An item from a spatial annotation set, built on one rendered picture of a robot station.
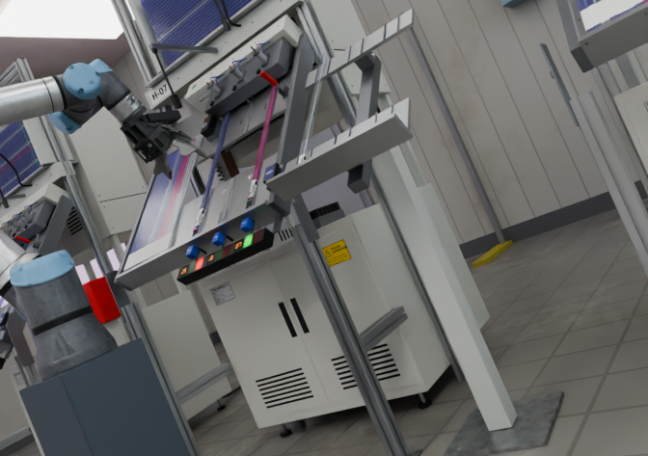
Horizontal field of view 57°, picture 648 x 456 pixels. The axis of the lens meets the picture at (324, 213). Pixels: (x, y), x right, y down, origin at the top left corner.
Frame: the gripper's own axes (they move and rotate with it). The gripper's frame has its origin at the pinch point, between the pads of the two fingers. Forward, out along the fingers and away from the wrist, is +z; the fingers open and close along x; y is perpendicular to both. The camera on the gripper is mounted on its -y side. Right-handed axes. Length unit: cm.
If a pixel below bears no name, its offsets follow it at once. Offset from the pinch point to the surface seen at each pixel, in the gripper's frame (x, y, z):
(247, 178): 6.6, -6.8, 13.1
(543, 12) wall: 51, -298, 115
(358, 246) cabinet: 19, -9, 49
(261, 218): 13.8, 8.2, 19.1
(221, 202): -3.1, -2.7, 14.2
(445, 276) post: 51, 16, 50
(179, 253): -17.5, 8.7, 17.3
